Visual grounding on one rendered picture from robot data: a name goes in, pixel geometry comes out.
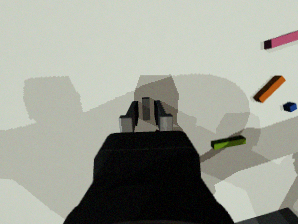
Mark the small blue block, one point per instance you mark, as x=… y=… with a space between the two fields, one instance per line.
x=289 y=106

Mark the grey rod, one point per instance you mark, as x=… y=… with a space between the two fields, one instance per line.
x=146 y=108

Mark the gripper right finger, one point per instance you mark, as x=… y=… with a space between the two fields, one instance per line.
x=163 y=120

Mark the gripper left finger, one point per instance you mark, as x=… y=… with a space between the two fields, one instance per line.
x=130 y=120

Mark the pink rod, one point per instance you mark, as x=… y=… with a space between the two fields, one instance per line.
x=281 y=40

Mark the lime green rod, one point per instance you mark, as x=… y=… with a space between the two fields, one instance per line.
x=228 y=142

